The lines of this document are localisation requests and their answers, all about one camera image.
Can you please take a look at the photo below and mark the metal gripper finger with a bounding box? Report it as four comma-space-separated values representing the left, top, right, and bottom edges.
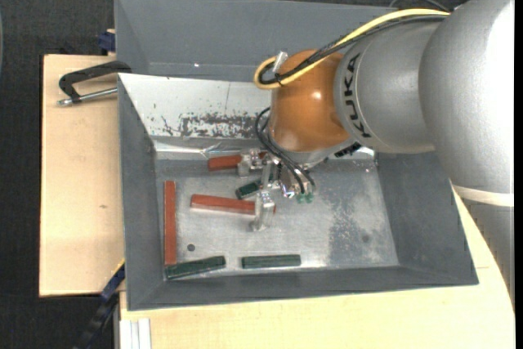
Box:
237, 148, 269, 178
249, 190, 276, 233

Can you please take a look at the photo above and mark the red-brown flat block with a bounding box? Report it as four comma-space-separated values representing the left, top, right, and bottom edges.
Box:
163, 180, 178, 266
190, 193, 277, 217
207, 154, 243, 172

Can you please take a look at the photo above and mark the dark green flat block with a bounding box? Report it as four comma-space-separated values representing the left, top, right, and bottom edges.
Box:
240, 253, 302, 270
163, 255, 227, 280
235, 180, 263, 200

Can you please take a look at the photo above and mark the grey metal bin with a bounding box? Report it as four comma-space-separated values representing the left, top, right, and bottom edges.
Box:
113, 0, 480, 311

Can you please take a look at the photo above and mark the pale wood board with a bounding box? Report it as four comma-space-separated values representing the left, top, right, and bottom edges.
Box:
38, 53, 126, 298

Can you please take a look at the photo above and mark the black cylinder on white bracket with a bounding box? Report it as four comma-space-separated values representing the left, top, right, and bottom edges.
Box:
333, 142, 376, 160

